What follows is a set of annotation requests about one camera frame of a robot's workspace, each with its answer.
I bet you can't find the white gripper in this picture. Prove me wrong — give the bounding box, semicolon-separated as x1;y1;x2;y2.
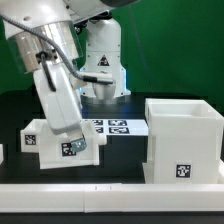
33;64;87;153

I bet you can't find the white drawer with knob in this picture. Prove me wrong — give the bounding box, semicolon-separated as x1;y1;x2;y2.
39;120;107;169

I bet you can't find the white drawer cabinet box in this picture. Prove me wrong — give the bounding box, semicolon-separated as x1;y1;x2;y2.
143;98;224;184

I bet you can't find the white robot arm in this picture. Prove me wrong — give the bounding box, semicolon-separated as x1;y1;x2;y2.
0;0;137;152

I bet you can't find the white drawer rear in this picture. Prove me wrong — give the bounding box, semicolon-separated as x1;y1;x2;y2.
20;119;46;153

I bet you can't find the marker tag sheet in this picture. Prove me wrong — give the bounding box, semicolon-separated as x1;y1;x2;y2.
91;119;148;136

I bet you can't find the white left fence piece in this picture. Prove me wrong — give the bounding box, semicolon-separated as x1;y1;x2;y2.
0;144;4;165

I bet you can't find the white front fence rail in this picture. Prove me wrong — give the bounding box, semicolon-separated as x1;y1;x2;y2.
0;184;224;213

